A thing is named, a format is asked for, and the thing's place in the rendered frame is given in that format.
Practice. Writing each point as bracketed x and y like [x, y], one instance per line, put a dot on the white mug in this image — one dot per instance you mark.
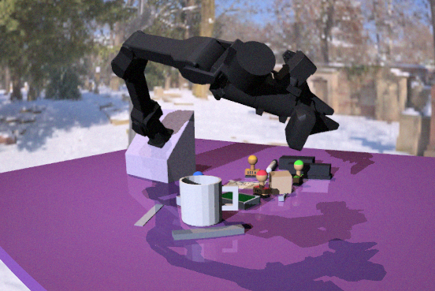
[201, 200]

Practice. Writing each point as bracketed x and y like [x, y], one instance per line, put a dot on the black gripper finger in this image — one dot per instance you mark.
[323, 123]
[307, 97]

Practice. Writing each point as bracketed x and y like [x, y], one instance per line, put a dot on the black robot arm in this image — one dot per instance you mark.
[234, 70]

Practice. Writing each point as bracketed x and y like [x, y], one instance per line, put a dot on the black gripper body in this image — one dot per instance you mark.
[275, 99]

